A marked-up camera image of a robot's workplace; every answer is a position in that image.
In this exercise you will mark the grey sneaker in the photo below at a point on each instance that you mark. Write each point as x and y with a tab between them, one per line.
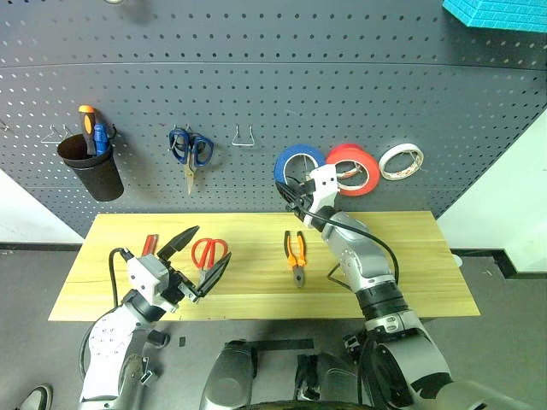
36	399

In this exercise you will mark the black cup holder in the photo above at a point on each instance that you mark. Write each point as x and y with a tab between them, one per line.
100	179

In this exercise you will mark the dark grey perforated pegboard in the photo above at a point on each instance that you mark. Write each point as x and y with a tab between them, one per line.
256	85

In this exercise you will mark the turquoise foam block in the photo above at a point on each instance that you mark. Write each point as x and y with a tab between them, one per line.
500	13

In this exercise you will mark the blue tape roll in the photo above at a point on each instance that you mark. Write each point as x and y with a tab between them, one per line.
295	149

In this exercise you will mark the dark grey rounded robot shell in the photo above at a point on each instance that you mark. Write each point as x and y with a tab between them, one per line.
329	380
226	376

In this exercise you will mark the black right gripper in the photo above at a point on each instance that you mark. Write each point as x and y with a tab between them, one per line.
304	200

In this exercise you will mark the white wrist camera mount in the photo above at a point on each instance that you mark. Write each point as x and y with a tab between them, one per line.
147	273
325	188

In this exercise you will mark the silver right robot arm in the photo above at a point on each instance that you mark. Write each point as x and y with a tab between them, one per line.
363	256

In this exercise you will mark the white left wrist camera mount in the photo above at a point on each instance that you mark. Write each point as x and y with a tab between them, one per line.
147	273

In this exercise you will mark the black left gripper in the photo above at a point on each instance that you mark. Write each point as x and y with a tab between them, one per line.
173	290

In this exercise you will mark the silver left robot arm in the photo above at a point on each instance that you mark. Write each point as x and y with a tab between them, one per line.
111	337

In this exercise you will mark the white tape roll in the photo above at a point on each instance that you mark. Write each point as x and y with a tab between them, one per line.
410	173

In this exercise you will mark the red tape roll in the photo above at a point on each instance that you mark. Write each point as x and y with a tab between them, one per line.
350	149

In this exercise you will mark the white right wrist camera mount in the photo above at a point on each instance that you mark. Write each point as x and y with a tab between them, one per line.
325	188

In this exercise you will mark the orange black pliers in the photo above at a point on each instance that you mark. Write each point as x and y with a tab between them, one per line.
298	273

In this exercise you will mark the black floor tape strip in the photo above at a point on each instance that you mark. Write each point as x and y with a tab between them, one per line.
286	345

